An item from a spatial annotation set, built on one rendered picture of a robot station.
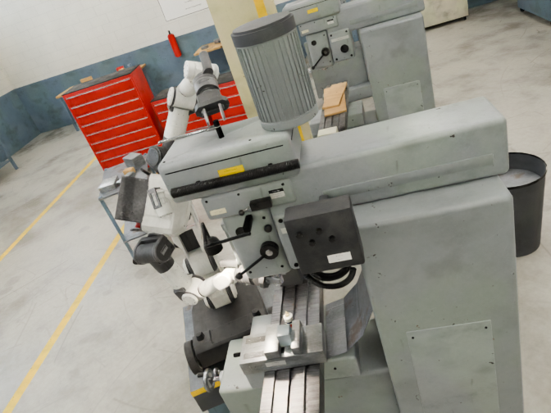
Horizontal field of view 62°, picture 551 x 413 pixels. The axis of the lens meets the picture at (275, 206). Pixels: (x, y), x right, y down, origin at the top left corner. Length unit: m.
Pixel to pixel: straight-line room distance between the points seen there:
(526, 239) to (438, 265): 2.06
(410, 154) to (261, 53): 0.56
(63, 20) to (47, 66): 1.24
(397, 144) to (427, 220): 0.26
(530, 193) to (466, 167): 1.85
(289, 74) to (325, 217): 0.45
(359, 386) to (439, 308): 0.60
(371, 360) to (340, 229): 0.94
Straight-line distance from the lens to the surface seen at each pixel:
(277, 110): 1.47
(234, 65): 3.35
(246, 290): 3.04
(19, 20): 12.55
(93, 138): 7.28
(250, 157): 1.51
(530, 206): 3.49
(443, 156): 1.56
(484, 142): 1.58
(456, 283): 1.71
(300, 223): 1.33
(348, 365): 2.06
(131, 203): 2.11
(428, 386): 2.09
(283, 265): 1.78
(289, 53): 1.45
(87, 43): 11.92
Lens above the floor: 2.41
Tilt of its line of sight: 29 degrees down
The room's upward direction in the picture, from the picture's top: 20 degrees counter-clockwise
